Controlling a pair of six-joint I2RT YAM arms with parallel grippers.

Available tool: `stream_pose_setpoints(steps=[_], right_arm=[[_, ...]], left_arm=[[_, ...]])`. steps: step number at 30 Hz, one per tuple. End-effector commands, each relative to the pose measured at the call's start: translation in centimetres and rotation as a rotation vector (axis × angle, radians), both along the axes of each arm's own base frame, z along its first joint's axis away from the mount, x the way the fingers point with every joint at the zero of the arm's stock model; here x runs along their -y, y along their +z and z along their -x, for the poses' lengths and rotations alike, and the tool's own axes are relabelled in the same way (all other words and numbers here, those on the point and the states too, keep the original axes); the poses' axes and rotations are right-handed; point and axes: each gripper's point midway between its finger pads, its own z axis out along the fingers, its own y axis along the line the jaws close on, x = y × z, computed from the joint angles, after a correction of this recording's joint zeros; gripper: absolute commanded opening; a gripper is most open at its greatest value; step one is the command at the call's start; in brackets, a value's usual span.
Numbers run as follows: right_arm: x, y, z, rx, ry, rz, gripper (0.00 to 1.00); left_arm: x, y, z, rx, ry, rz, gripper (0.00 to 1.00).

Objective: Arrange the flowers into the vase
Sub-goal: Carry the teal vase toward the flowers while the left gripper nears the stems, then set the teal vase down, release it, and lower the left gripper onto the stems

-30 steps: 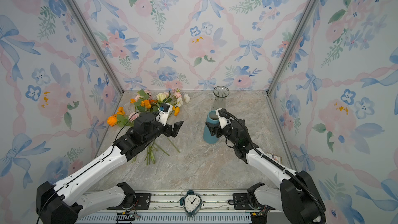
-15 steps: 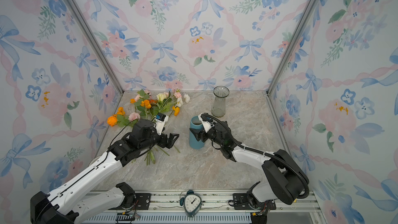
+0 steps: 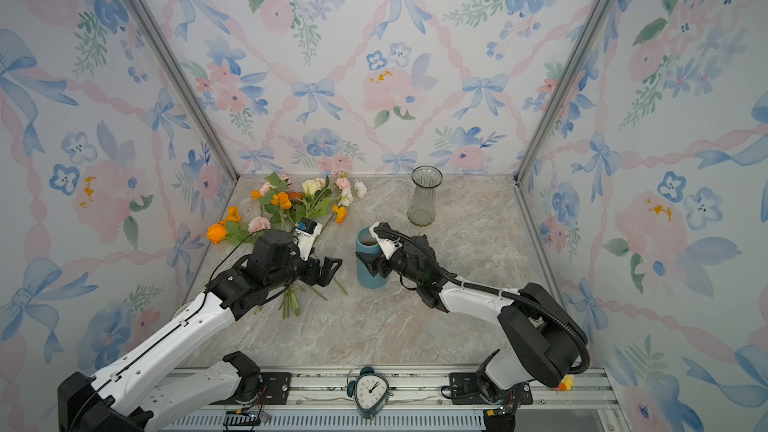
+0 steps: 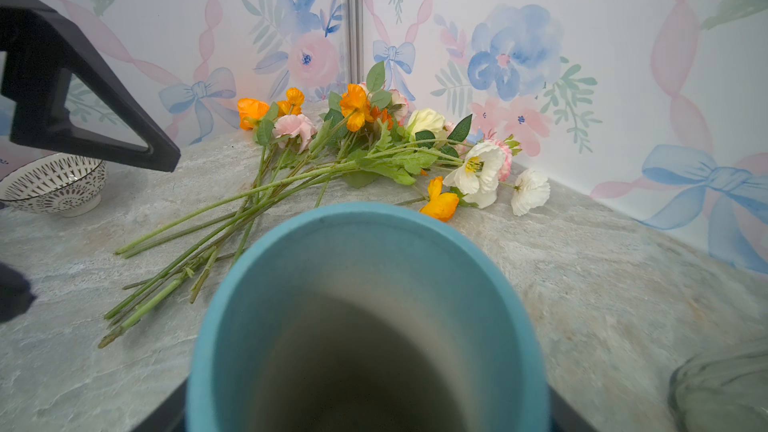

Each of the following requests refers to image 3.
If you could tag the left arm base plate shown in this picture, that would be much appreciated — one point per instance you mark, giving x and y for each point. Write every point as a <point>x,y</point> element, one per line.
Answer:
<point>270,388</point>

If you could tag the pink bud flower stem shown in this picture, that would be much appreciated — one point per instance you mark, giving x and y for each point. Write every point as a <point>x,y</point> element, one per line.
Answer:
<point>343,183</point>

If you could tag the clear glass vase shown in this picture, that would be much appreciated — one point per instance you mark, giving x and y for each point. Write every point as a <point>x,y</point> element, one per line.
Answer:
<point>422,208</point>

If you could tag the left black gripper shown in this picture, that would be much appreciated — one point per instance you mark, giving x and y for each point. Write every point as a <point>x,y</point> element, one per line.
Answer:
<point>327,271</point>

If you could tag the orange ranunculus flower stem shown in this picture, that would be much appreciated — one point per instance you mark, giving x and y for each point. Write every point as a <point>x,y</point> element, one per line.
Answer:
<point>231,229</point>

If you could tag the orange poppy flower stem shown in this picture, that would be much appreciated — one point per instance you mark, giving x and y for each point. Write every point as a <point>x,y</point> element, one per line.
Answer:
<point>316,272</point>

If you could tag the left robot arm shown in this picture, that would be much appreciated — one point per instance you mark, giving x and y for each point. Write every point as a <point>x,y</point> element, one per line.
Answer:
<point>127,394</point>

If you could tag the teal heart alarm clock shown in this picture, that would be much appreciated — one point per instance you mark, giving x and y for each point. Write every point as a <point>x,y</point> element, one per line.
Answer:
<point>370,392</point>

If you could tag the pink rose stem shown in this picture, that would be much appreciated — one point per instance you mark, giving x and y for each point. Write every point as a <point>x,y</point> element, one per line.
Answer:
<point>258,224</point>

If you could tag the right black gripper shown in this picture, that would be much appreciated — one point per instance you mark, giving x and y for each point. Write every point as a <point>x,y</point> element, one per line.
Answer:
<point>376,265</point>

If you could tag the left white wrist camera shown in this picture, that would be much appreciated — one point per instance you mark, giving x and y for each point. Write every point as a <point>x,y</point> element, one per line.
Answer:
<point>306,233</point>

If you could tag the cream rose stem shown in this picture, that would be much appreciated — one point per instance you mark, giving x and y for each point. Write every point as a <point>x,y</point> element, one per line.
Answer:
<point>290,305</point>

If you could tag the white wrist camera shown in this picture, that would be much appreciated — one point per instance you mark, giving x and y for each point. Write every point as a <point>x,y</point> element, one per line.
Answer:
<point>387,238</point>
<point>306,233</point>

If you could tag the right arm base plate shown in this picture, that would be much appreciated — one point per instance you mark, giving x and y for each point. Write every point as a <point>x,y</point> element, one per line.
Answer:
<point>465,388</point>

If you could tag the white ranunculus flower stem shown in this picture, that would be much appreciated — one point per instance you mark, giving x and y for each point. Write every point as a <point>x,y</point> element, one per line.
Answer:
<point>332,205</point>

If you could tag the teal ceramic vase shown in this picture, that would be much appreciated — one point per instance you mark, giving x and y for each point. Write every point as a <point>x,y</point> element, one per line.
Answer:
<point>367,252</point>

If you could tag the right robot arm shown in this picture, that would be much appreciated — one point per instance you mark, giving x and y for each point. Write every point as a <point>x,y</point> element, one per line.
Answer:
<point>545,344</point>

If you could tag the small colourful toy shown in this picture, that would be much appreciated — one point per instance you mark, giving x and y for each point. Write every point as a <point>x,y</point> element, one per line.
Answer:
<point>567,383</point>

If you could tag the aluminium rail frame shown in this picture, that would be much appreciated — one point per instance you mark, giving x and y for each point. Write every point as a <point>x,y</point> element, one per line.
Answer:
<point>318,401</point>

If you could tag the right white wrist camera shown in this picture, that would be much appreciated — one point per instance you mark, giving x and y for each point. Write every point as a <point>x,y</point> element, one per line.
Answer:
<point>387,238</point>

